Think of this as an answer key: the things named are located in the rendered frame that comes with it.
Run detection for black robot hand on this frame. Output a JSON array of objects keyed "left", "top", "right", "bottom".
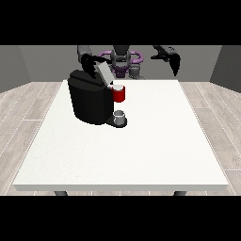
[
  {"left": 80, "top": 53, "right": 103, "bottom": 79},
  {"left": 150, "top": 52, "right": 182, "bottom": 77}
]

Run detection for pale grey machine lid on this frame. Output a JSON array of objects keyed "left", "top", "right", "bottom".
[{"left": 96, "top": 61, "right": 115, "bottom": 86}]

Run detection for black coffee machine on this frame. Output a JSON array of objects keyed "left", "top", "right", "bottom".
[{"left": 67, "top": 69, "right": 128, "bottom": 128}]

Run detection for red pod holder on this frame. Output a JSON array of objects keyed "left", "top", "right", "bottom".
[{"left": 111, "top": 85, "right": 127, "bottom": 104}]

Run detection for grey robot trunk purple rings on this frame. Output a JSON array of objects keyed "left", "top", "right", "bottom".
[{"left": 98, "top": 45, "right": 146, "bottom": 80}]

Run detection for small grey cup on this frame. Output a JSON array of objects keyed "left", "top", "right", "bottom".
[{"left": 112, "top": 109, "right": 127, "bottom": 126}]

